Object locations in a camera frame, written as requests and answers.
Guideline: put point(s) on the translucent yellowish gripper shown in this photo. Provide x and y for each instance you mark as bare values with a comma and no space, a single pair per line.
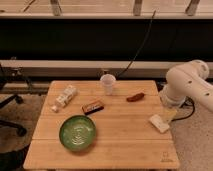
169,114

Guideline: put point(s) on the brown dried pepper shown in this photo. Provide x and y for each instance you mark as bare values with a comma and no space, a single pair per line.
135,97

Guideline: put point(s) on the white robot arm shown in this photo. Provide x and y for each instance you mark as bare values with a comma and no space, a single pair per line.
187,80

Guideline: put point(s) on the white rectangular sponge block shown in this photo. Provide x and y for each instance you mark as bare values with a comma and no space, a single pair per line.
157,121

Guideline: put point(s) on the clear plastic cup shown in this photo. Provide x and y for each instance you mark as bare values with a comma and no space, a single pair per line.
107,81

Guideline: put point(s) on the brown chocolate bar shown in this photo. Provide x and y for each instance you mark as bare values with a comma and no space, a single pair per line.
92,107

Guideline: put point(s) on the green ceramic bowl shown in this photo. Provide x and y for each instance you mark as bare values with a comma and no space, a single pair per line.
77,133

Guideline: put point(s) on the white plastic bottle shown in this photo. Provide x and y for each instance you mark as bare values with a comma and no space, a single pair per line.
64,98

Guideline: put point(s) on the black office chair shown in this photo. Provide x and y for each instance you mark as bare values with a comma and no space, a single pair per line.
7,119

